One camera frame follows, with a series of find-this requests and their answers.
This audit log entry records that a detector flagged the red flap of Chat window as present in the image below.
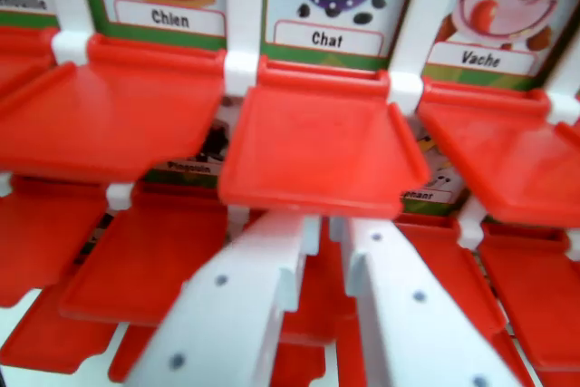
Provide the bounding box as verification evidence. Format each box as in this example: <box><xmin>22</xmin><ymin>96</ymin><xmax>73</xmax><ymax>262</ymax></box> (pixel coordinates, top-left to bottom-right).
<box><xmin>217</xmin><ymin>54</ymin><xmax>432</xmax><ymax>221</ymax></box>

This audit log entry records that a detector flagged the red flap of Pingouin window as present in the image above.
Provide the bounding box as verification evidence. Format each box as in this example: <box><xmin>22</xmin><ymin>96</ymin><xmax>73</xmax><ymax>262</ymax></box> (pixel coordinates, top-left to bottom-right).
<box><xmin>58</xmin><ymin>190</ymin><xmax>233</xmax><ymax>328</ymax></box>

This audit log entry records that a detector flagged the red flap of Vache window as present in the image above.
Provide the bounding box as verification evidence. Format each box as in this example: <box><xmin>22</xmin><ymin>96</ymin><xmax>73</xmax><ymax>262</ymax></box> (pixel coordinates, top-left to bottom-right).
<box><xmin>416</xmin><ymin>78</ymin><xmax>580</xmax><ymax>229</ymax></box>

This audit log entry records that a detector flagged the red flap of Chien window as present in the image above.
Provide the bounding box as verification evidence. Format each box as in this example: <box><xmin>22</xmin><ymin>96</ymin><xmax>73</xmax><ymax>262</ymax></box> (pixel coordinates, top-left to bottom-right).
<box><xmin>0</xmin><ymin>33</ymin><xmax>227</xmax><ymax>185</ymax></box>

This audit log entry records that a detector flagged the red and white game board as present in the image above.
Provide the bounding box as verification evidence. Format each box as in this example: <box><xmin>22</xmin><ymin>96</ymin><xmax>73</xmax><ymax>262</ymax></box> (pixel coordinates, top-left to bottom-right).
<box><xmin>0</xmin><ymin>0</ymin><xmax>580</xmax><ymax>387</ymax></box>

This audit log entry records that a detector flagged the Vache picture card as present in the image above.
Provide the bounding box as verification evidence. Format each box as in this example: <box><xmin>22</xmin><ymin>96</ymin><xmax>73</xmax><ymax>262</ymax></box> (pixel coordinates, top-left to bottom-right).
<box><xmin>420</xmin><ymin>0</ymin><xmax>580</xmax><ymax>92</ymax></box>

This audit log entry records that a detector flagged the Chat picture card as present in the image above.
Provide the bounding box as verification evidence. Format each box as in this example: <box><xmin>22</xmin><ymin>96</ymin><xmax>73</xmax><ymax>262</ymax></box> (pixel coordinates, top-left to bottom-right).
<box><xmin>260</xmin><ymin>0</ymin><xmax>423</xmax><ymax>72</ymax></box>

